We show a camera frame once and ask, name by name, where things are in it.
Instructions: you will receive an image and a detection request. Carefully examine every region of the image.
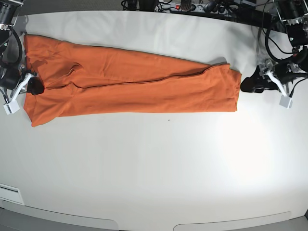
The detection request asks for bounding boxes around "white label on table edge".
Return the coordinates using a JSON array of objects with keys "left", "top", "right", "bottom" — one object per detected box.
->
[{"left": 0, "top": 184, "right": 25, "bottom": 205}]

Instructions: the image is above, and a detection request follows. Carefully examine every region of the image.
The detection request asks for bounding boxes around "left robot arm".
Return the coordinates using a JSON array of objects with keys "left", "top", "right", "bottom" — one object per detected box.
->
[{"left": 240, "top": 0, "right": 308, "bottom": 101}]

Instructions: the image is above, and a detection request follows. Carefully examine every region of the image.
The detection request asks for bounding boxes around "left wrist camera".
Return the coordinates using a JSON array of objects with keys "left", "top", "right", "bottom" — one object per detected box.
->
[{"left": 279, "top": 95, "right": 293, "bottom": 109}]

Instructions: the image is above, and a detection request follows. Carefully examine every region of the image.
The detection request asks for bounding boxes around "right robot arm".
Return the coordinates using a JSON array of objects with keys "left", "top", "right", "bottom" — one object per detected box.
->
[{"left": 0, "top": 0, "right": 44, "bottom": 103}]

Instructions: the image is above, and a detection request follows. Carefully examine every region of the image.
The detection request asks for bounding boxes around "white power strip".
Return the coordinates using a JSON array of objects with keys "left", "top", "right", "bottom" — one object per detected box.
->
[{"left": 154, "top": 0, "right": 228, "bottom": 14}]

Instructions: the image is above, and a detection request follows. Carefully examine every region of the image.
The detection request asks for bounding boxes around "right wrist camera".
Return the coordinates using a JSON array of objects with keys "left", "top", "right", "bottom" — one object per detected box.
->
[{"left": 3, "top": 101, "right": 20, "bottom": 115}]

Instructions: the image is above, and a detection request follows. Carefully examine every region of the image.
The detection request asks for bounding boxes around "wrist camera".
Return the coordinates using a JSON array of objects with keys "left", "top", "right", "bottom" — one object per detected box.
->
[
  {"left": 279, "top": 95, "right": 293, "bottom": 109},
  {"left": 3, "top": 101, "right": 20, "bottom": 115}
]

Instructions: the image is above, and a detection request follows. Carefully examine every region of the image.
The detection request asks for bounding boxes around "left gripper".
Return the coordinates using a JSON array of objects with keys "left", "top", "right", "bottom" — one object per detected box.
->
[{"left": 240, "top": 59, "right": 292, "bottom": 97}]

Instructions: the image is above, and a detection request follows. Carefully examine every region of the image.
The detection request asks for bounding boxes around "orange T-shirt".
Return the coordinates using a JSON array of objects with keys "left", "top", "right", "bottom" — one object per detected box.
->
[{"left": 24, "top": 34, "right": 242, "bottom": 127}]

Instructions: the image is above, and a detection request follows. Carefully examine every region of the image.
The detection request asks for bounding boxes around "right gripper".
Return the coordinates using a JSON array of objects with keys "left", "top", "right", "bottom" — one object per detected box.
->
[{"left": 4, "top": 69, "right": 45, "bottom": 103}]

